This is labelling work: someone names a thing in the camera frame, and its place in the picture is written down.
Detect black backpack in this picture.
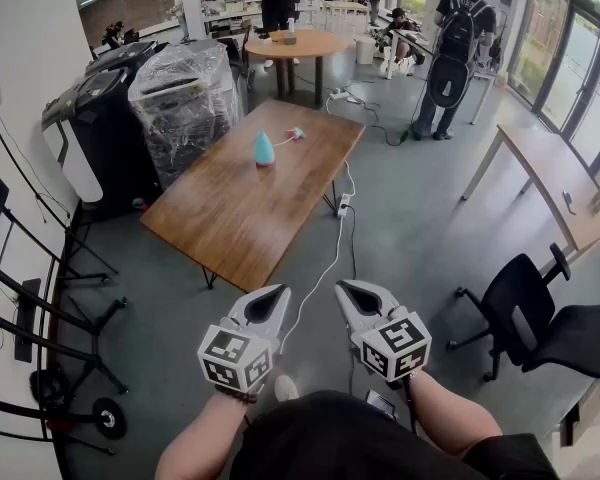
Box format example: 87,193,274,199
426,0,492,110

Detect black floor cable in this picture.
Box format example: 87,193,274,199
367,101,412,148

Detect white storage shelf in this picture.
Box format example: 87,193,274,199
196,0,267,40

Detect black and white copier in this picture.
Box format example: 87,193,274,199
40,40,172,220

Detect person's white shoe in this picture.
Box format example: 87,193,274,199
274,374,300,403

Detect round wooden table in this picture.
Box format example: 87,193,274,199
243,29,349,109

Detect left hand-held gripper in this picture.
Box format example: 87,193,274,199
197,284,292,396

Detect black tripod stand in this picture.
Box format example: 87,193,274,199
0,117,120,285

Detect black office chair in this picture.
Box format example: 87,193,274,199
446,241,600,383

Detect white floor cable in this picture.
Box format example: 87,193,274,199
278,212,346,355
326,95,357,199

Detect person's left forearm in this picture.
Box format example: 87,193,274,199
154,391,262,480

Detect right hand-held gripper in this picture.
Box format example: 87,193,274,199
334,279,433,384

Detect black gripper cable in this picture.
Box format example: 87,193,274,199
402,375,422,437

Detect person's right forearm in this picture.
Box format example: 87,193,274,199
407,370,504,459

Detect black stand with round wheel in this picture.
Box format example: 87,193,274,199
0,207,131,457

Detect brown bead bracelet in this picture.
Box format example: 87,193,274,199
218,386,259,406

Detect teal spray bottle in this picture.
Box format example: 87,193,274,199
254,130,277,169

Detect person's black shirt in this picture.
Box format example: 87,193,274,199
228,390,561,480

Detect light wood desk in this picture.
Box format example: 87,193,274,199
460,123,600,270

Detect plastic-wrapped machine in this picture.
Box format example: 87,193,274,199
128,42,242,190

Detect black waist device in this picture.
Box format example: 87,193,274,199
364,389,399,420

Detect teal pink spray nozzle head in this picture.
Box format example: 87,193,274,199
272,126,307,148

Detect white waste bin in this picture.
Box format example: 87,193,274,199
354,36,378,65

